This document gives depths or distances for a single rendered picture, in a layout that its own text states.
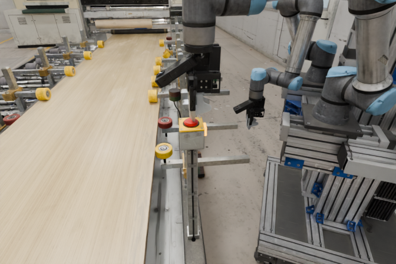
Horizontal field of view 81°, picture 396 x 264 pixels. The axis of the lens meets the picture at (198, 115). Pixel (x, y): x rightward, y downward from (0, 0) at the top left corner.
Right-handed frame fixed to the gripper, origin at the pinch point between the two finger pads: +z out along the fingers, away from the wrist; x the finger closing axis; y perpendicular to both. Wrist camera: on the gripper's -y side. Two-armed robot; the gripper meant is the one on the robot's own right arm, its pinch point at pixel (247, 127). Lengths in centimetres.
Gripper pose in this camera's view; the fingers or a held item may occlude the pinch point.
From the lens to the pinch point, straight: 139.2
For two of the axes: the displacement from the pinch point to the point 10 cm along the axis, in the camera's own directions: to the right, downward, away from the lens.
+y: 10.0, -0.5, 0.9
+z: 0.0, 8.7, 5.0
